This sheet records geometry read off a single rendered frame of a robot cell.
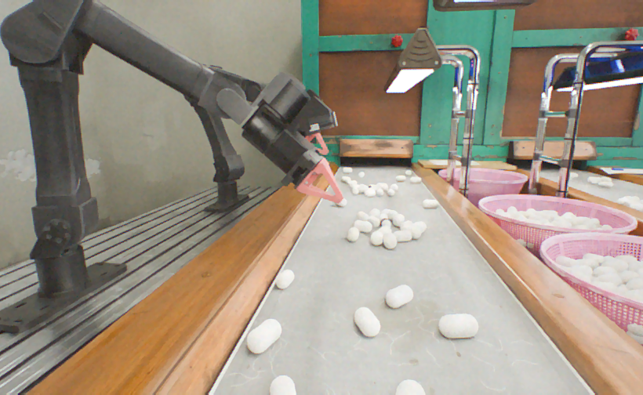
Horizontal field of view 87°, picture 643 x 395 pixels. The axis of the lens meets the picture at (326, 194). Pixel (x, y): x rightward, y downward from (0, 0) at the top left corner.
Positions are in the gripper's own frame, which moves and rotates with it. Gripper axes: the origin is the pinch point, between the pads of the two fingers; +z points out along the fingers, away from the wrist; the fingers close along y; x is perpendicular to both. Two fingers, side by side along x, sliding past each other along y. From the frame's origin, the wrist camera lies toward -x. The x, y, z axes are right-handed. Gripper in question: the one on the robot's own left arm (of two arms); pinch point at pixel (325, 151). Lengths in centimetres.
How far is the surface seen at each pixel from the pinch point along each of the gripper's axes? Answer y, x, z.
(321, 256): -47.9, 5.2, 11.7
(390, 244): -44.2, -2.6, 19.2
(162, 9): 133, 21, -145
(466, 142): -7.1, -26.4, 25.9
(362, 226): -36.4, 0.2, 15.6
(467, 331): -67, -7, 24
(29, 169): 82, 138, -130
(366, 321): -67, -1, 16
